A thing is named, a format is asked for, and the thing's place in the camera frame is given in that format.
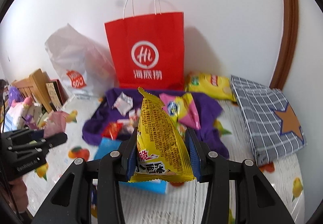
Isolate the red candy packet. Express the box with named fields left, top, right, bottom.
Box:
left=101, top=122, right=123, bottom=140

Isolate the red paper shopping bag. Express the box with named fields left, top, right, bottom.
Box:
left=105, top=0, right=185, bottom=91

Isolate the yellow triangular snack packet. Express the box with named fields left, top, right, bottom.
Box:
left=130, top=87, right=194, bottom=182

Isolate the white Miniso plastic bag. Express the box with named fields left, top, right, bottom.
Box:
left=45, top=24, right=118, bottom=97

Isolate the pink bear Lotso snack packet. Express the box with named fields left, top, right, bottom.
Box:
left=43, top=111, right=69, bottom=139

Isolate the left hand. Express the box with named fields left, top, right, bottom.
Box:
left=9, top=177, right=28, bottom=213

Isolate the pink strawberry snack packet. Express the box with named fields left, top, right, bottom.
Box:
left=123, top=108, right=141, bottom=134

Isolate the yellow chips bag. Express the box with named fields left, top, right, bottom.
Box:
left=185, top=72, right=236, bottom=102

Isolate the brown wooden door frame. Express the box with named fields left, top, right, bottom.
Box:
left=269, top=0, right=299, bottom=90

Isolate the blue tissue pack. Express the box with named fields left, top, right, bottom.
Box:
left=93, top=137, right=169, bottom=195

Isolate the pink yellow snack packet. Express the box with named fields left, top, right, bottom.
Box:
left=159, top=93, right=201, bottom=129

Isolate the fruit print tablecloth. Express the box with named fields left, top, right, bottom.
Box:
left=24, top=97, right=305, bottom=223

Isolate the purple towel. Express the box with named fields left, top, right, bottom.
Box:
left=82, top=88, right=229, bottom=159

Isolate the white small snack packet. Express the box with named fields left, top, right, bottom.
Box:
left=113, top=92, right=133, bottom=116

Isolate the wooden headboard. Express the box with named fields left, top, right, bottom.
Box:
left=11, top=69, right=53, bottom=113

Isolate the grey checkered star pouch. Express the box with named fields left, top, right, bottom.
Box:
left=231, top=75, right=307, bottom=166

